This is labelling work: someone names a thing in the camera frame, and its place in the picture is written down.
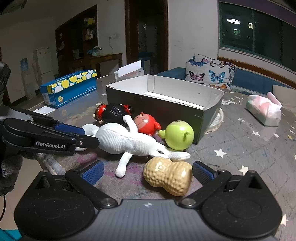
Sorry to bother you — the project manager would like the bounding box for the beige cushion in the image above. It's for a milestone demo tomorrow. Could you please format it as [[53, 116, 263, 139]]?
[[272, 85, 296, 109]]

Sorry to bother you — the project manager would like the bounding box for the wooden shelf cabinet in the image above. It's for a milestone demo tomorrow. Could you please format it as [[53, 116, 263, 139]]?
[[55, 5, 97, 70]]

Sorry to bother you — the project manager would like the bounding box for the green apple toy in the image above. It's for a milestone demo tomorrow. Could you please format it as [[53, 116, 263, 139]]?
[[158, 120, 195, 151]]

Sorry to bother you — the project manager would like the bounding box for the white plush rabbit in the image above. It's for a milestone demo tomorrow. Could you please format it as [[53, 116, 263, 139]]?
[[82, 115, 191, 178]]

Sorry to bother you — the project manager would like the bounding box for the butterfly print pillow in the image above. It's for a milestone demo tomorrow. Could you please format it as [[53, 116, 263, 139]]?
[[185, 54, 236, 90]]

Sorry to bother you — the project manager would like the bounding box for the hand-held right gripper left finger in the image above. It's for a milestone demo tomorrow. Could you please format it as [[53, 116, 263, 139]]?
[[35, 160, 118, 209]]

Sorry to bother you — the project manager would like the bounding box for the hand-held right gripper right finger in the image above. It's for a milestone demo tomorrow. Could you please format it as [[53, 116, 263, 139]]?
[[178, 161, 262, 208]]

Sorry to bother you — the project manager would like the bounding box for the white fridge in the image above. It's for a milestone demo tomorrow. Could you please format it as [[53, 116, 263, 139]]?
[[32, 47, 55, 77]]

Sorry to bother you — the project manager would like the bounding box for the wooden desk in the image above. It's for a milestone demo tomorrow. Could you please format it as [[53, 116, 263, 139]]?
[[67, 53, 123, 77]]

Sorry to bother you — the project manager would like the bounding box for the blue yellow-dotted tissue box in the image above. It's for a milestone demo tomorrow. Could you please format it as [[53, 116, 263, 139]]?
[[40, 69, 97, 108]]

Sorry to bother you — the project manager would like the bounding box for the beige peanut toy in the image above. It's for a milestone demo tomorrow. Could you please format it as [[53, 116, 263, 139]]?
[[143, 156, 193, 197]]

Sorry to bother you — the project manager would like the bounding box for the white paper sheet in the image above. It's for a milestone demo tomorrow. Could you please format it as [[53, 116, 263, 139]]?
[[33, 106, 56, 115]]

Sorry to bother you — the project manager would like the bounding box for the water dispenser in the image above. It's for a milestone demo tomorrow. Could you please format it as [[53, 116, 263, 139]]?
[[20, 58, 38, 98]]

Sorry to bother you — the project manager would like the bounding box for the dark window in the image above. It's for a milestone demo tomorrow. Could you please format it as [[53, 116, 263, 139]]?
[[218, 1, 296, 72]]

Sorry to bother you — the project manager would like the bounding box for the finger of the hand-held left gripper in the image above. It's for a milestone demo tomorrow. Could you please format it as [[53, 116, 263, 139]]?
[[14, 108, 85, 135], [69, 133, 100, 150]]

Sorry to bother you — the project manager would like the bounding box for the brown bull plush toy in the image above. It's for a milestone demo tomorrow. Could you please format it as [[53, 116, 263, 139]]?
[[92, 103, 135, 127]]

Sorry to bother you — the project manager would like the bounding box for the round woven mat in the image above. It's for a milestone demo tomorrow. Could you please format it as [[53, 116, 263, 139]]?
[[203, 108, 225, 135]]

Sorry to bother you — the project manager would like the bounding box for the grey cardboard box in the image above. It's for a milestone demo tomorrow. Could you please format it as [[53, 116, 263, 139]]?
[[106, 74, 224, 144]]

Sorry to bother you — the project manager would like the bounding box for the red plastic doll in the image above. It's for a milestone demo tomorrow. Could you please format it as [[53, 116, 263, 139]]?
[[133, 112, 162, 137]]

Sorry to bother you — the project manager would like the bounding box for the wooden door frame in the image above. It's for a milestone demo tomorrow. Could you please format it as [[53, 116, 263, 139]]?
[[125, 0, 169, 75]]

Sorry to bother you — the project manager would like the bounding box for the blue sofa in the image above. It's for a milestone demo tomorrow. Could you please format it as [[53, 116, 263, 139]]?
[[156, 67, 289, 93]]

